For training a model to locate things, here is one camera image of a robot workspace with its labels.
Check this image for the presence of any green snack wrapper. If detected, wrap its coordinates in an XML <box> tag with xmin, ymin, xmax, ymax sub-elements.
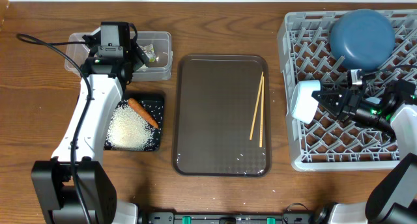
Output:
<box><xmin>140</xmin><ymin>44</ymin><xmax>156</xmax><ymax>63</ymax></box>

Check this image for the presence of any light blue bowl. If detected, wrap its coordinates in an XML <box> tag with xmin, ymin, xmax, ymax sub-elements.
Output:
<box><xmin>290</xmin><ymin>80</ymin><xmax>321</xmax><ymax>124</ymax></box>

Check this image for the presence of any orange carrot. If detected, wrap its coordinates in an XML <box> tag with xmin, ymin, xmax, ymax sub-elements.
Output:
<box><xmin>127</xmin><ymin>98</ymin><xmax>159</xmax><ymax>129</ymax></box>

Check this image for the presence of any dark blue plate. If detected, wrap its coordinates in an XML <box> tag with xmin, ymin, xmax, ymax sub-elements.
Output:
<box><xmin>330</xmin><ymin>9</ymin><xmax>395</xmax><ymax>72</ymax></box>

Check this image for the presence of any wooden chopstick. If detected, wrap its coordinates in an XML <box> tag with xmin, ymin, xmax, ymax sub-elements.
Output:
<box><xmin>249</xmin><ymin>72</ymin><xmax>264</xmax><ymax>140</ymax></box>
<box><xmin>259</xmin><ymin>76</ymin><xmax>265</xmax><ymax>148</ymax></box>

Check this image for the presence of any light blue cup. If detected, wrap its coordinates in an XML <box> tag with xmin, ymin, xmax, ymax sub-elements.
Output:
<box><xmin>366</xmin><ymin>97</ymin><xmax>381</xmax><ymax>105</ymax></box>

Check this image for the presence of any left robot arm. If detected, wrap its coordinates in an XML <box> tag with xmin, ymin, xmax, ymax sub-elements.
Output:
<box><xmin>31</xmin><ymin>21</ymin><xmax>149</xmax><ymax>223</ymax></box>

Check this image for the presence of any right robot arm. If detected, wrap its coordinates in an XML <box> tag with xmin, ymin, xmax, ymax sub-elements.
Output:
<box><xmin>311</xmin><ymin>80</ymin><xmax>416</xmax><ymax>223</ymax></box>

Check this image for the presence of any grey dishwasher rack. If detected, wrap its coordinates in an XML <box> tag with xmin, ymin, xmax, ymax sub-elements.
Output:
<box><xmin>277</xmin><ymin>9</ymin><xmax>416</xmax><ymax>171</ymax></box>

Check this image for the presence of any clear plastic bin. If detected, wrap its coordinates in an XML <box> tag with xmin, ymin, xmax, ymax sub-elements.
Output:
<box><xmin>65</xmin><ymin>31</ymin><xmax>173</xmax><ymax>82</ymax></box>

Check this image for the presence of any black tray bin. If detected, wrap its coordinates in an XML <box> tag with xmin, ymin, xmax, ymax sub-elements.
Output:
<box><xmin>76</xmin><ymin>92</ymin><xmax>165</xmax><ymax>152</ymax></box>

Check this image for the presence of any pile of white rice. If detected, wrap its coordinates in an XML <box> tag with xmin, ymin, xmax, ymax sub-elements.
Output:
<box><xmin>106</xmin><ymin>105</ymin><xmax>154</xmax><ymax>151</ymax></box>

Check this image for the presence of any brown serving tray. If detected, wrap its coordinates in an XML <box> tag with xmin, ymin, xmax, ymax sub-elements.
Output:
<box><xmin>172</xmin><ymin>55</ymin><xmax>272</xmax><ymax>177</ymax></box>

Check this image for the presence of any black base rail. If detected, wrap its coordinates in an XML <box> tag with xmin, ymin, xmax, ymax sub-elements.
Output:
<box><xmin>136</xmin><ymin>212</ymin><xmax>313</xmax><ymax>224</ymax></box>

